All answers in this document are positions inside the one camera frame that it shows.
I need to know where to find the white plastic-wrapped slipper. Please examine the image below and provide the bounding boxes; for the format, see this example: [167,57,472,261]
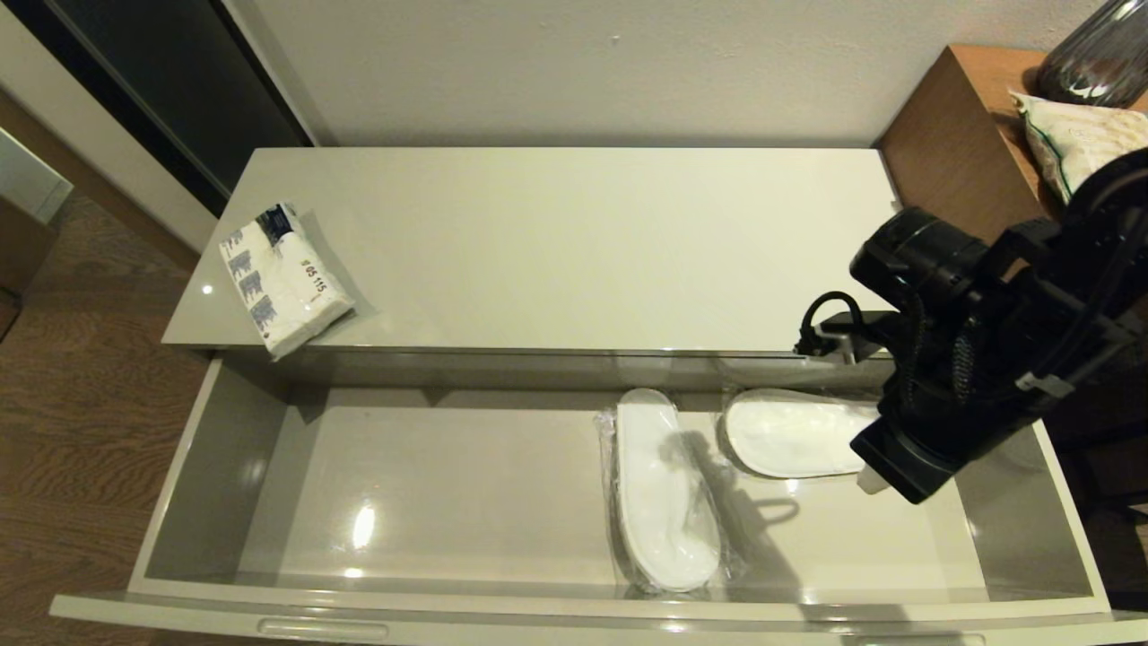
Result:
[719,385,884,480]
[596,387,745,596]

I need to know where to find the white cabinet drawer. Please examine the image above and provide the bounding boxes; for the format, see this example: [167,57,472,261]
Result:
[49,348,1148,646]

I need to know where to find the white blue tissue pack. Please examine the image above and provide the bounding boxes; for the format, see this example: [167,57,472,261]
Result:
[218,202,356,362]

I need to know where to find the brown wooden desk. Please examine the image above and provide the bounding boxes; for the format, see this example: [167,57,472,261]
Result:
[877,43,1148,362]

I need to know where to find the white green-trimmed snack bag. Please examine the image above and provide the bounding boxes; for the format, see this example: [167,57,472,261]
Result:
[1009,87,1148,207]

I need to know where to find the dark ribbed glass vase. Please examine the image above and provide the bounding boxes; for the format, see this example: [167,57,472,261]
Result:
[1036,0,1148,107]

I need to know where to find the white glossy cabinet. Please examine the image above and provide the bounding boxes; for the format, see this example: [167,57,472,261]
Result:
[161,146,957,356]

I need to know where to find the dark sliding door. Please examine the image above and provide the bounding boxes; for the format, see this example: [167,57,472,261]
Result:
[4,0,315,216]

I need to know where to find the white furniture panel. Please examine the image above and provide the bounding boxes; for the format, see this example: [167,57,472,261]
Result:
[0,127,73,225]

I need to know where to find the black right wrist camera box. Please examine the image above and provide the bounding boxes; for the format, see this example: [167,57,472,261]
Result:
[850,417,968,505]

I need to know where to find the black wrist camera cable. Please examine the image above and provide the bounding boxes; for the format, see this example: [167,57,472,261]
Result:
[796,291,866,356]

